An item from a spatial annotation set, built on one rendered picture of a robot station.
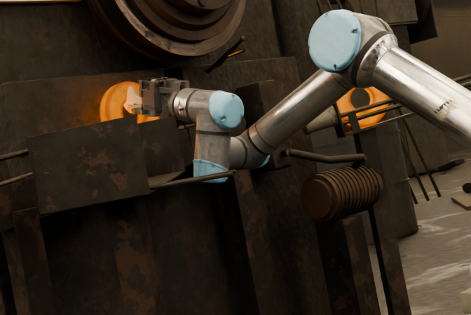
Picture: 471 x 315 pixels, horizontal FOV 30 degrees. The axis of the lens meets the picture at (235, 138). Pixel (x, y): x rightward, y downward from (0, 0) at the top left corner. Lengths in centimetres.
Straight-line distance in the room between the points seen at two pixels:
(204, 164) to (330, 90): 30
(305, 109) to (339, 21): 28
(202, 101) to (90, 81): 36
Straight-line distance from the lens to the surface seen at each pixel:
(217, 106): 181
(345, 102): 238
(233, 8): 230
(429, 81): 159
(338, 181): 226
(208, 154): 183
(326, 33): 165
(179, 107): 188
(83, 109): 208
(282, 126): 188
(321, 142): 486
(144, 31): 211
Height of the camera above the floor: 62
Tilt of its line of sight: 1 degrees up
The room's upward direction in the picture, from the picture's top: 11 degrees counter-clockwise
